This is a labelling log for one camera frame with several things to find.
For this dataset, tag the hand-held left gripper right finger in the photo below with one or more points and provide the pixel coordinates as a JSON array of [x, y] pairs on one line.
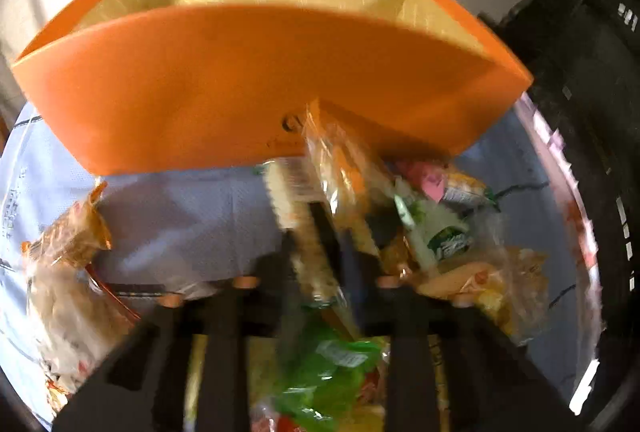
[[325, 237]]

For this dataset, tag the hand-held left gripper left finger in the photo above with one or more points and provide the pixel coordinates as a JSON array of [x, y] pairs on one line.
[[287, 257]]

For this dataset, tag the clear cracker packet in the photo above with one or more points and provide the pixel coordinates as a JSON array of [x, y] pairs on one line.
[[300, 212]]

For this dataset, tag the orange cardboard box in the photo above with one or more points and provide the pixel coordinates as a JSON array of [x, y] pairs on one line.
[[250, 77]]

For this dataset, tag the clear orange-striped snack packet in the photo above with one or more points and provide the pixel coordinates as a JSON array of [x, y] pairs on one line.
[[345, 162]]

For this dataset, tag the light blue tablecloth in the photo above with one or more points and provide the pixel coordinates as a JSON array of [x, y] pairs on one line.
[[190, 212]]

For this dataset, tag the green and white snack packet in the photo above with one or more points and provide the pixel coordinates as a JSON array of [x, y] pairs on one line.
[[435, 232]]

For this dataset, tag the pink snack packet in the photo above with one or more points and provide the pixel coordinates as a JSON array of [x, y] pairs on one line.
[[425, 177]]

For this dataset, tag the bright green snack packet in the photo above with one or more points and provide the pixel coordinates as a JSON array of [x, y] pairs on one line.
[[320, 372]]

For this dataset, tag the orange sausage snack packet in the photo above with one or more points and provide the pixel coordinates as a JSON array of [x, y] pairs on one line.
[[455, 279]]

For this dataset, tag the yellow snack packet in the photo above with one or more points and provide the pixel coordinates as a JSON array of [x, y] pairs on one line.
[[467, 187]]

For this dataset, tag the clear yellow chip packet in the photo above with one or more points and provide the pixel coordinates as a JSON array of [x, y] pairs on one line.
[[515, 292]]

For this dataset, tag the clear orange-print snack packet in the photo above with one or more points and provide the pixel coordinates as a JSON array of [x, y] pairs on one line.
[[65, 262]]

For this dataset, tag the dark carved chair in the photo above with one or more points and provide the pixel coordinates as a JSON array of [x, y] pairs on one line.
[[575, 37]]

